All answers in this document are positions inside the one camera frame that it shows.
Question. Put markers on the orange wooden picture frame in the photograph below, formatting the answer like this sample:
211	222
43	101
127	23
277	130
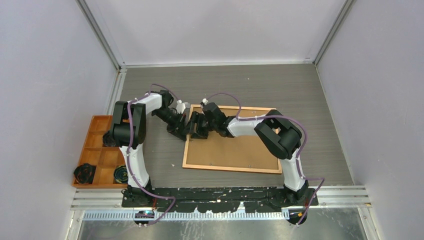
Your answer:
245	128

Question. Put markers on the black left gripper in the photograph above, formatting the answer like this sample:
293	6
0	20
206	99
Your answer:
177	128

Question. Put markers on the black tape roll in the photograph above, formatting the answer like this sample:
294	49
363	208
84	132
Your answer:
84	174
108	140

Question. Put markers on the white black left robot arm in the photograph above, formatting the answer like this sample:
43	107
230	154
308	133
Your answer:
129	129

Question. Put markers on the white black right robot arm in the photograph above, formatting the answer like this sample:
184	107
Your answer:
277	132

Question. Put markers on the black tape roll upper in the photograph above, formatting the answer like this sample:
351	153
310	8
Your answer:
108	140

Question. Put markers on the brown backing board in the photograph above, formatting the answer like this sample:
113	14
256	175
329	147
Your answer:
239	154

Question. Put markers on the dark striped tape roll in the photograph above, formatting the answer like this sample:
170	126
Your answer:
120	174

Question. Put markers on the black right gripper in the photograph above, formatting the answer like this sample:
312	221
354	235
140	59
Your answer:
196	118

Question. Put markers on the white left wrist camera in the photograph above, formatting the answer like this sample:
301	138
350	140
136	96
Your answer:
182	106

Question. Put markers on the black tape roll lower left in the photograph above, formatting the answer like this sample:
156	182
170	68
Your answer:
84	174

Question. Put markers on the orange compartment tray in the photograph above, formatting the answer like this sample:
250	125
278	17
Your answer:
104	159

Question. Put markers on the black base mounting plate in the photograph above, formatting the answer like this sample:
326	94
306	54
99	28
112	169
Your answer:
266	199

